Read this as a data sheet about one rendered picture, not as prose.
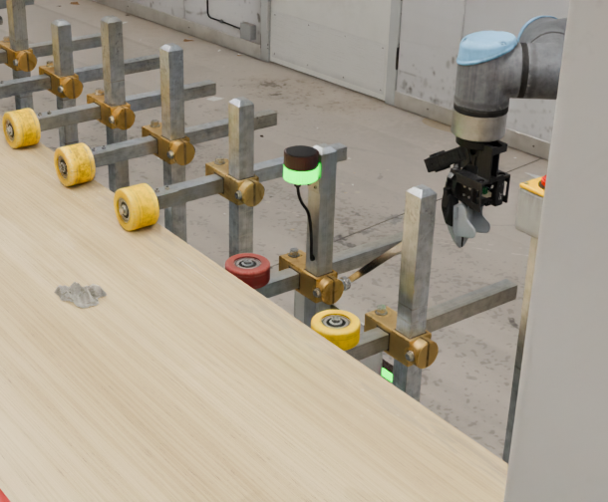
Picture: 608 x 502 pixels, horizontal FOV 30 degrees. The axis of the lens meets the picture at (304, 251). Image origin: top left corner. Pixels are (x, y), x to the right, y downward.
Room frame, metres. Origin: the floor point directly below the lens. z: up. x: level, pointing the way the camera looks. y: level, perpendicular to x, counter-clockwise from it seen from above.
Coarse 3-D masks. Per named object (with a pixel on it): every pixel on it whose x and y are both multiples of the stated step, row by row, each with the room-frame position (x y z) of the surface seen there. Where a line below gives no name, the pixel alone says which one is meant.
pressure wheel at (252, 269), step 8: (232, 256) 1.82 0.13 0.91; (240, 256) 1.82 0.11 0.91; (248, 256) 1.83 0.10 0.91; (256, 256) 1.83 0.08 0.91; (232, 264) 1.79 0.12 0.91; (240, 264) 1.80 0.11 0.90; (248, 264) 1.80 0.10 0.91; (256, 264) 1.80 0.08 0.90; (264, 264) 1.80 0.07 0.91; (232, 272) 1.77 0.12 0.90; (240, 272) 1.76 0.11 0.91; (248, 272) 1.76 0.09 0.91; (256, 272) 1.77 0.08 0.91; (264, 272) 1.78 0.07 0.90; (248, 280) 1.76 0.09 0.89; (256, 280) 1.77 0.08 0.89; (264, 280) 1.78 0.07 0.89; (256, 288) 1.77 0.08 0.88
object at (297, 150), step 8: (288, 152) 1.81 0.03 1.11; (296, 152) 1.81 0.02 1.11; (304, 152) 1.81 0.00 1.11; (312, 152) 1.81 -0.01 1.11; (288, 168) 1.80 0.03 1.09; (296, 184) 1.80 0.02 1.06; (312, 184) 1.84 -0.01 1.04; (304, 208) 1.82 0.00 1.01; (312, 232) 1.83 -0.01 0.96; (312, 240) 1.83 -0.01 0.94; (312, 248) 1.83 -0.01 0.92; (312, 256) 1.83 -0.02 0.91
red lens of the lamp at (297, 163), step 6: (318, 150) 1.83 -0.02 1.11; (288, 156) 1.80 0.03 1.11; (312, 156) 1.80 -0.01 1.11; (318, 156) 1.81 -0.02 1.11; (288, 162) 1.80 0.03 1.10; (294, 162) 1.79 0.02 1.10; (300, 162) 1.79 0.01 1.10; (306, 162) 1.79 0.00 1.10; (312, 162) 1.80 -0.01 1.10; (318, 162) 1.82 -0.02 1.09; (294, 168) 1.79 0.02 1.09; (300, 168) 1.79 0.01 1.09; (306, 168) 1.79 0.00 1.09; (312, 168) 1.80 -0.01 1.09
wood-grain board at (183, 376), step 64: (0, 128) 2.44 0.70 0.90; (0, 192) 2.09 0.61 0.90; (64, 192) 2.10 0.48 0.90; (0, 256) 1.81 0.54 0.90; (64, 256) 1.82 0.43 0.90; (128, 256) 1.82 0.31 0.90; (192, 256) 1.83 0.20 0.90; (0, 320) 1.59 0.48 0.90; (64, 320) 1.59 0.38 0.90; (128, 320) 1.60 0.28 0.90; (192, 320) 1.60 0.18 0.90; (256, 320) 1.61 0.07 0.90; (0, 384) 1.40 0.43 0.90; (64, 384) 1.40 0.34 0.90; (128, 384) 1.41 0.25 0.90; (192, 384) 1.42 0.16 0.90; (256, 384) 1.42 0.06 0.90; (320, 384) 1.43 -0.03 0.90; (384, 384) 1.43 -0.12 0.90; (0, 448) 1.25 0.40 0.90; (64, 448) 1.25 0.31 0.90; (128, 448) 1.26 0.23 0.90; (192, 448) 1.26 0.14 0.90; (256, 448) 1.26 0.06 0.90; (320, 448) 1.27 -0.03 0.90; (384, 448) 1.27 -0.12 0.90; (448, 448) 1.28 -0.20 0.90
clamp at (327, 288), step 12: (300, 252) 1.92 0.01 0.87; (288, 264) 1.88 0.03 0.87; (300, 264) 1.87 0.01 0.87; (300, 276) 1.85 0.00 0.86; (312, 276) 1.83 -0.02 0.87; (324, 276) 1.83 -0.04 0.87; (336, 276) 1.84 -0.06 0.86; (300, 288) 1.85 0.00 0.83; (312, 288) 1.82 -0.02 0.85; (324, 288) 1.80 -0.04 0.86; (336, 288) 1.82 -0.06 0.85; (312, 300) 1.82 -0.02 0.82; (324, 300) 1.80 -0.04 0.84; (336, 300) 1.82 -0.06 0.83
